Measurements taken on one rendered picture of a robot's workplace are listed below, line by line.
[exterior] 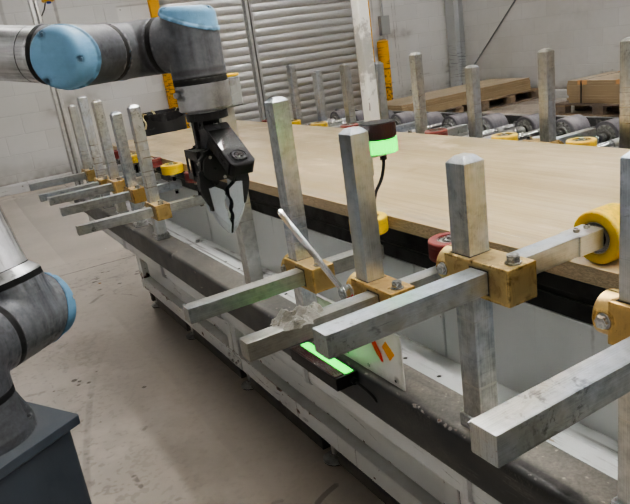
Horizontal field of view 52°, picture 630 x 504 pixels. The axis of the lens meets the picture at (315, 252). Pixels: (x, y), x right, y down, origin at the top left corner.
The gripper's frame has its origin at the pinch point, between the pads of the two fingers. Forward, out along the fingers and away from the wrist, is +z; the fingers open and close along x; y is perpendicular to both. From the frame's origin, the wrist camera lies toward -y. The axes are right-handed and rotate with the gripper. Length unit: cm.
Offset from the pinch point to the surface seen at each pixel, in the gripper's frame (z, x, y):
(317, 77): -12, -125, 173
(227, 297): 13.7, 2.2, 3.2
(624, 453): 19, -15, -65
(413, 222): 7.7, -35.5, -5.3
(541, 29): 1, -741, 567
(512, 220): 8, -46, -21
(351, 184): -6.1, -14.8, -16.8
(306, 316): 10.6, -0.5, -22.1
